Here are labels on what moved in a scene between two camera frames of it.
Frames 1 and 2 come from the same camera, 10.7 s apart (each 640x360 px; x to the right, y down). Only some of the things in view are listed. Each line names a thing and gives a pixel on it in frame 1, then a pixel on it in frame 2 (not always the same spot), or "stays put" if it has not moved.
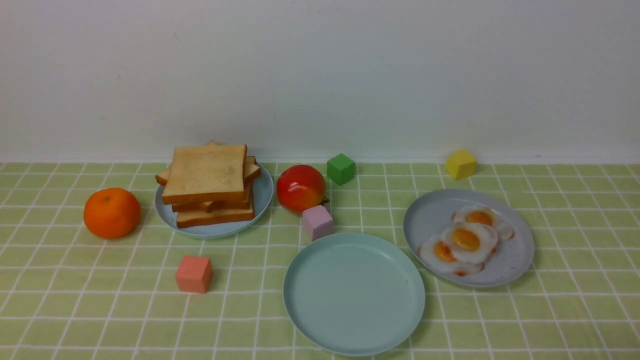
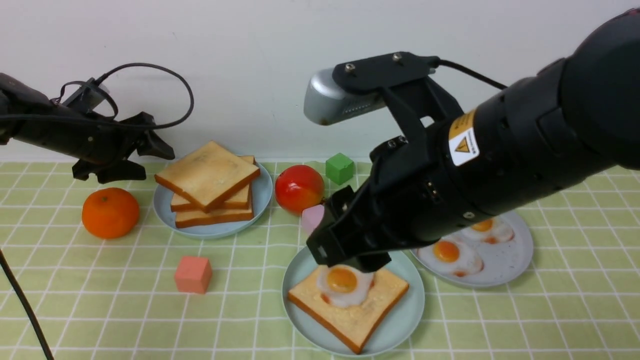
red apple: [299, 186] stays put
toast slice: [206, 174] to [355, 326]
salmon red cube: [194, 274] stays put
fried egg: [472, 242] to [344, 285]
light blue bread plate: [262, 188] stays put
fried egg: [434, 253] stays put
